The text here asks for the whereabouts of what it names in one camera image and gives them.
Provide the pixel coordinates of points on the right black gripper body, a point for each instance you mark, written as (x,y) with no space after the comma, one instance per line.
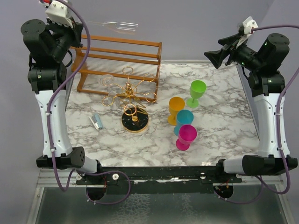
(236,54)

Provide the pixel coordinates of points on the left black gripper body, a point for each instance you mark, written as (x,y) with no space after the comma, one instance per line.
(64,36)

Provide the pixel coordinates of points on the clear wine glass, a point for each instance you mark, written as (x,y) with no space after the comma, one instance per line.
(115,92)
(118,27)

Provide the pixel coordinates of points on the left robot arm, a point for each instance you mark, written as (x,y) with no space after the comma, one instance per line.
(48,44)

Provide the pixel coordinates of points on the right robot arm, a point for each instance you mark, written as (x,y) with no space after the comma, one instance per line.
(266,83)

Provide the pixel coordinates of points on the green plastic goblet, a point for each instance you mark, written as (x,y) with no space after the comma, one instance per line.
(197,90)

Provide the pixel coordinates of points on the orange plastic goblet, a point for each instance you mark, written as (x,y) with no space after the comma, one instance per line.
(176,104)

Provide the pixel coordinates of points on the blue plastic goblet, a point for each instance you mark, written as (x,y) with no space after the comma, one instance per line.
(183,117)

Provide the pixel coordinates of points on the small blue white packet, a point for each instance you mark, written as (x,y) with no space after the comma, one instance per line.
(95,120)

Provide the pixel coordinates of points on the pink plastic goblet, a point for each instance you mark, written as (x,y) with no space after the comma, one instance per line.
(186,135)

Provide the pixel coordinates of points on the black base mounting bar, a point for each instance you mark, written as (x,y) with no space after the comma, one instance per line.
(159,180)

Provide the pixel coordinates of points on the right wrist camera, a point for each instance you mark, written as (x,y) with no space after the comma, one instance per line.
(245,30)

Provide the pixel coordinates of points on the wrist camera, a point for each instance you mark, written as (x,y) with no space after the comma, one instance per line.
(245,30)
(57,12)

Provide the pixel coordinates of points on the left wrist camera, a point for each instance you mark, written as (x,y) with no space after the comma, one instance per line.
(57,12)

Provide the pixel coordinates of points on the gold wire wine glass rack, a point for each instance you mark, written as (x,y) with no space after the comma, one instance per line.
(134,119)

